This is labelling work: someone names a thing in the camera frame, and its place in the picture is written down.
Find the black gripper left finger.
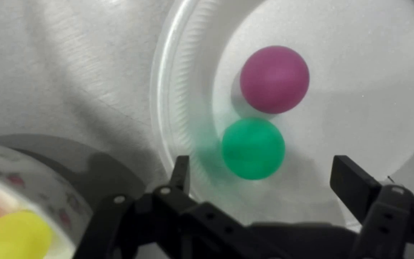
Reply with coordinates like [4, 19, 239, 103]
[75, 153, 285, 259]

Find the green ball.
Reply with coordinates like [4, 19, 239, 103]
[220, 116, 286, 181]

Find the white bowl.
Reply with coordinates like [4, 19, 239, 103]
[0, 140, 96, 259]

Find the white round plate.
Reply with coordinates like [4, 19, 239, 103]
[149, 0, 414, 227]

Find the purple ball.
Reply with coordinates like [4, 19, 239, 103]
[239, 44, 310, 114]

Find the yellow ball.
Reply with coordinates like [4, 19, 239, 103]
[0, 208, 55, 259]

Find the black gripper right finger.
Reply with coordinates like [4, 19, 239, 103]
[329, 153, 414, 259]

